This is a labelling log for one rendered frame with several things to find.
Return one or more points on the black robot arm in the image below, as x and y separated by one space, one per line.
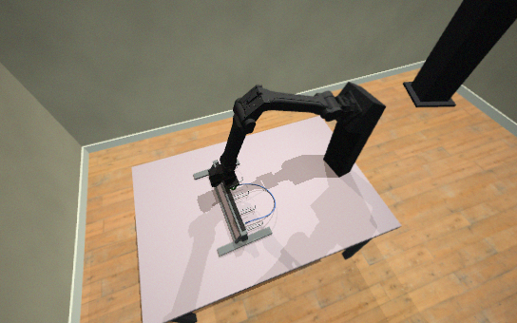
248 108

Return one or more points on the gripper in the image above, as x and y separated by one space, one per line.
235 183

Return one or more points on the black patch panel rack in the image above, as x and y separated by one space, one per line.
243 239

